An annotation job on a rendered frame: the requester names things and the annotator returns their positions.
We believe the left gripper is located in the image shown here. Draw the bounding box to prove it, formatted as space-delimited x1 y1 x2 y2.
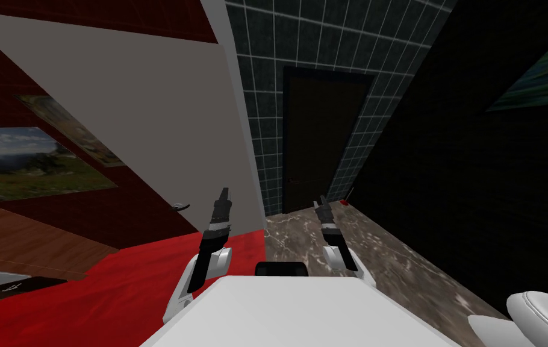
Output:
211 187 233 222

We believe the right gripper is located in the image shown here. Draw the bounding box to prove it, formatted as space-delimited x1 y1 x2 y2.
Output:
313 195 343 236

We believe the dark brown door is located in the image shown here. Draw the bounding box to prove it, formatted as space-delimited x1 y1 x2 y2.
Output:
281 66 376 215

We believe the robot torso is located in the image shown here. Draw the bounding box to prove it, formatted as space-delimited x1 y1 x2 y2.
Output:
139 261 464 347

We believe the grey door leaf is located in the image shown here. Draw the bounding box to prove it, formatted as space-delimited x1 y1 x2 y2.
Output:
0 9 268 251

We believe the large landscape picture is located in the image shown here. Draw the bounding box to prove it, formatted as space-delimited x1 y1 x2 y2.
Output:
0 126 119 202

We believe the grey and black flat slab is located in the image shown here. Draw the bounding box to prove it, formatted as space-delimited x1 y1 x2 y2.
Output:
0 269 69 305

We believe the white toilet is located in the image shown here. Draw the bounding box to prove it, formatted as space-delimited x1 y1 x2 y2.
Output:
466 290 548 347

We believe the faded brownish wall picture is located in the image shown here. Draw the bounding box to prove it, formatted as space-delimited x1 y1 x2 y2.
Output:
15 94 127 168

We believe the green blue wall picture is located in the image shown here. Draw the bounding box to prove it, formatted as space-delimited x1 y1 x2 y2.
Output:
487 18 548 113

